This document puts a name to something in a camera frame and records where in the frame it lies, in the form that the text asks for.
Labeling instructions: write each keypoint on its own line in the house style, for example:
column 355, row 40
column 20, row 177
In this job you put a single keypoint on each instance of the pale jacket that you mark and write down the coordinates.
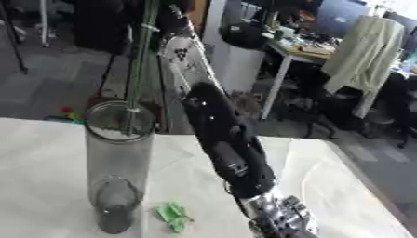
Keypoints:
column 366, row 55

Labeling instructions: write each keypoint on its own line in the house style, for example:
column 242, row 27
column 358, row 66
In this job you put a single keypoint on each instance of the black tripod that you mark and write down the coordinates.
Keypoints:
column 13, row 43

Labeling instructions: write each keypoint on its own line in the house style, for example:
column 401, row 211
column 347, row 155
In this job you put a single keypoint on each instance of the white desk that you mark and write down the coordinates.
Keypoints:
column 293, row 52

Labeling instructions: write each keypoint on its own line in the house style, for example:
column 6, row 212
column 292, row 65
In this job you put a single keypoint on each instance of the green leaf piece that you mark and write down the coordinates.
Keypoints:
column 173, row 215

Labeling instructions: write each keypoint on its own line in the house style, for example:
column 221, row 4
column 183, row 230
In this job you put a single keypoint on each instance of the red and green toy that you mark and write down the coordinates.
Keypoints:
column 69, row 114

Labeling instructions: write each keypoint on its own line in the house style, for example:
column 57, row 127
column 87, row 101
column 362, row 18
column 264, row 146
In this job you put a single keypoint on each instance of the black bag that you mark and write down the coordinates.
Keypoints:
column 243, row 35

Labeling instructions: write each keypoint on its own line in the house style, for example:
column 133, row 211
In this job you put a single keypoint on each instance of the white cabinet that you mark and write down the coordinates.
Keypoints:
column 236, row 62

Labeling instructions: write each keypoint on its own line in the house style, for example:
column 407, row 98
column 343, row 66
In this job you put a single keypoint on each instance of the black covered stand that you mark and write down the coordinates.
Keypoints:
column 103, row 28

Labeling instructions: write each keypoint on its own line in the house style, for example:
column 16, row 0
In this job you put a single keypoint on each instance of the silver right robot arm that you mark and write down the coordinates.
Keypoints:
column 282, row 217

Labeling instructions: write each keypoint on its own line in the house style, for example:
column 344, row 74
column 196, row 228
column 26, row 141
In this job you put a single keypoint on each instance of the white pole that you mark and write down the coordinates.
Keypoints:
column 45, row 23

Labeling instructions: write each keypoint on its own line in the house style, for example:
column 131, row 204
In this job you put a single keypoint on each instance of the black office chair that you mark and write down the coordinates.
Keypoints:
column 342, row 108

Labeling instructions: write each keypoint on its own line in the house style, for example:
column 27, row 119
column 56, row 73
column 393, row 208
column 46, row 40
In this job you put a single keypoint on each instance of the clear glass cylinder vase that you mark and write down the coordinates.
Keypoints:
column 116, row 167

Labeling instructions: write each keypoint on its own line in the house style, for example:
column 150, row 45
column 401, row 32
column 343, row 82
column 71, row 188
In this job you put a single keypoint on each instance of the green flower stem bundle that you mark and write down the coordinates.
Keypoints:
column 140, row 68

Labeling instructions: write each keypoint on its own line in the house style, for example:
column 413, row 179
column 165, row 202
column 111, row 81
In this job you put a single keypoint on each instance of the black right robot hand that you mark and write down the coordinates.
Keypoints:
column 228, row 148

